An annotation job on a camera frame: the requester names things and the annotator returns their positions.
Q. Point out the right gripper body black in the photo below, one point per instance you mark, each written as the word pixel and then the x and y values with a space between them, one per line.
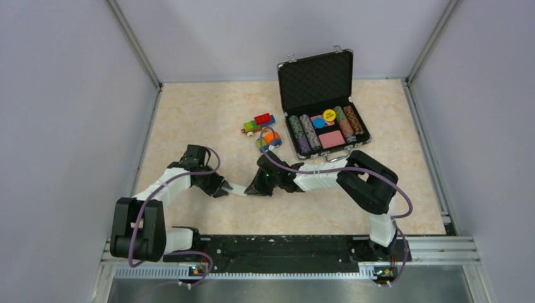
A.
pixel 264 185

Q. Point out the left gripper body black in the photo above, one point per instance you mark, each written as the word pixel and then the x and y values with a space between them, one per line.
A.
pixel 211 182

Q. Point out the white remote control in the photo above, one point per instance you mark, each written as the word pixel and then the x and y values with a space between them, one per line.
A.
pixel 235 189

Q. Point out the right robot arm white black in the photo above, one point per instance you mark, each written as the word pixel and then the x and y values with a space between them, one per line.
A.
pixel 370 184

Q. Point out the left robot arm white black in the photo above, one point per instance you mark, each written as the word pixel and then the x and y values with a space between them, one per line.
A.
pixel 139 232

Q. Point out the orange blue toy car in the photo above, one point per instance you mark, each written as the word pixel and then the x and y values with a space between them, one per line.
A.
pixel 267 138

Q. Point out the green purple chip stack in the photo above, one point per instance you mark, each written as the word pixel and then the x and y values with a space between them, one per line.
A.
pixel 298 132

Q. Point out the red blue brick truck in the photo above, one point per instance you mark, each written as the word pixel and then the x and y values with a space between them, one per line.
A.
pixel 257 124

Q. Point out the blue purple chip stack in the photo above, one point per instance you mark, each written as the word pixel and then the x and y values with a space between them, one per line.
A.
pixel 310 133

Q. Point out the blue poker chip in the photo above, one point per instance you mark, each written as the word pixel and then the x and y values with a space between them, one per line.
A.
pixel 318 123

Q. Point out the pink card deck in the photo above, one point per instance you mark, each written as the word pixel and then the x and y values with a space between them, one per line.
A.
pixel 331 139

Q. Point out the yellow dealer button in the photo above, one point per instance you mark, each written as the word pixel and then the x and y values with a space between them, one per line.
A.
pixel 329 115

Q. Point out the black poker chip case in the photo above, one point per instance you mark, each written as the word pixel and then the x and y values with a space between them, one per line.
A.
pixel 311 85

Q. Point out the brown orange chip stack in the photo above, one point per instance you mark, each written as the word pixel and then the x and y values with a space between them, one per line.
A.
pixel 353 120

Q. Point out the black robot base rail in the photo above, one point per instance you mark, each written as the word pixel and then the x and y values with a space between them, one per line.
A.
pixel 314 256

